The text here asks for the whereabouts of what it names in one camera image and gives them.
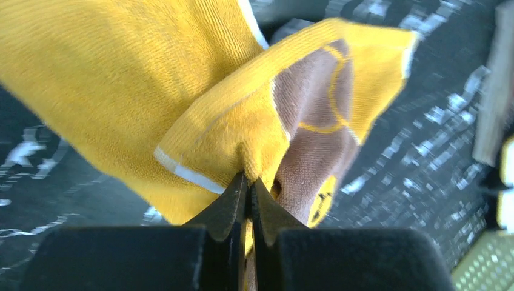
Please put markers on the yellow bear towel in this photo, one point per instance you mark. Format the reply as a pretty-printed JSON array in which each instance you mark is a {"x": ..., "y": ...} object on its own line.
[{"x": 175, "y": 97}]

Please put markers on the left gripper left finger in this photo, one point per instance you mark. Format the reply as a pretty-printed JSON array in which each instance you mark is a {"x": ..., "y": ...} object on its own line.
[{"x": 206, "y": 253}]

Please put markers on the green plastic basket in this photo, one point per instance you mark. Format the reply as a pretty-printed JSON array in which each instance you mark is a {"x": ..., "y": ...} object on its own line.
[{"x": 488, "y": 266}]

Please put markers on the dark paperback book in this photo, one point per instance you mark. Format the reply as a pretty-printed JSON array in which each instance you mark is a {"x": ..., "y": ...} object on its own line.
[{"x": 497, "y": 92}]

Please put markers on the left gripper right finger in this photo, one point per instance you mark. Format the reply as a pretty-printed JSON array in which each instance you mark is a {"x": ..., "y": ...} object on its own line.
[{"x": 291, "y": 256}]

